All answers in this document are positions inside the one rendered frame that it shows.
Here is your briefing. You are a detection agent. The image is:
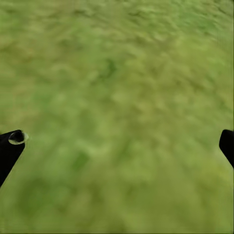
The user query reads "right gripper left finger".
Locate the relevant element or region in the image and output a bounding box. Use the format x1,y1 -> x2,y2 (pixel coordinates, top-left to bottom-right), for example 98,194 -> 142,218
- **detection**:
0,130 -> 28,187

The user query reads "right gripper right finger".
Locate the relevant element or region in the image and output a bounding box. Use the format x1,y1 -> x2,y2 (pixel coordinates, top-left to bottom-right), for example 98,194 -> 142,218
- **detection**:
219,129 -> 234,168

